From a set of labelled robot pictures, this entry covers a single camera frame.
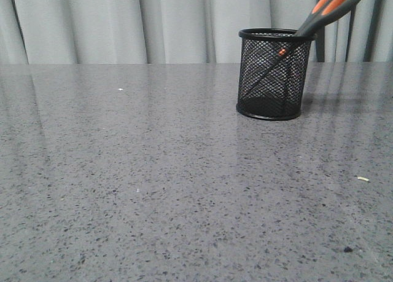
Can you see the black mesh pen bucket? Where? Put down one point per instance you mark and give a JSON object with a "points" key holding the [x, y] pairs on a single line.
{"points": [[272, 73]]}

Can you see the grey pleated curtain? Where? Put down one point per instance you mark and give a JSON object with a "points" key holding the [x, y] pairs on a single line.
{"points": [[137, 31]]}

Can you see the grey orange handled scissors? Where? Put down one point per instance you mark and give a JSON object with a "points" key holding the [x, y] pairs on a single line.
{"points": [[324, 13]]}

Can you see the small black crumb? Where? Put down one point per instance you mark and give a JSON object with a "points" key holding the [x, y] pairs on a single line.
{"points": [[348, 249]]}

